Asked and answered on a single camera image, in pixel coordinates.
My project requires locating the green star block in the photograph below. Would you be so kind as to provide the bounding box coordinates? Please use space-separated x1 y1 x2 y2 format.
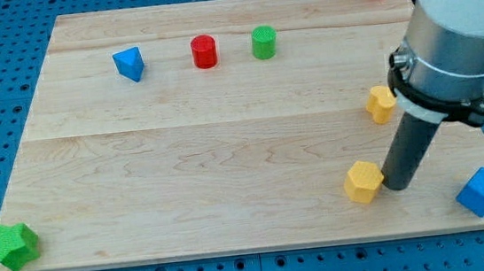
0 222 41 271

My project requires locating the yellow heart block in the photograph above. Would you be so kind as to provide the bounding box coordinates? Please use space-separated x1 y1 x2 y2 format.
366 86 396 125

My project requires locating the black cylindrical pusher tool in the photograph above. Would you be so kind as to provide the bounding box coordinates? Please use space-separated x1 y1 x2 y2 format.
381 113 440 190

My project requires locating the green cylinder block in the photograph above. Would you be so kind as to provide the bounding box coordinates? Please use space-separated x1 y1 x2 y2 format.
251 25 277 60

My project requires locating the light wooden board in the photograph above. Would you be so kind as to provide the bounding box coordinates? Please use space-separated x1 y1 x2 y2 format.
0 0 484 271

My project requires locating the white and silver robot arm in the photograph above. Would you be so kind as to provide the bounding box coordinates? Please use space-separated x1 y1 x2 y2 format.
381 0 484 190

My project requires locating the red cylinder block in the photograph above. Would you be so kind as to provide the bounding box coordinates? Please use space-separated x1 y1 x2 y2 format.
191 35 218 69

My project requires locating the blue triangular prism block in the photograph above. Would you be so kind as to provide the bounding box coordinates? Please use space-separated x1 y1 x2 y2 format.
113 47 144 82

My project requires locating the blue cube block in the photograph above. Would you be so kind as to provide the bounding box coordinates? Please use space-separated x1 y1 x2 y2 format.
456 166 484 218

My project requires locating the yellow hexagon block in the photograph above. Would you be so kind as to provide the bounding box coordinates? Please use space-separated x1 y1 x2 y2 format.
344 160 384 204

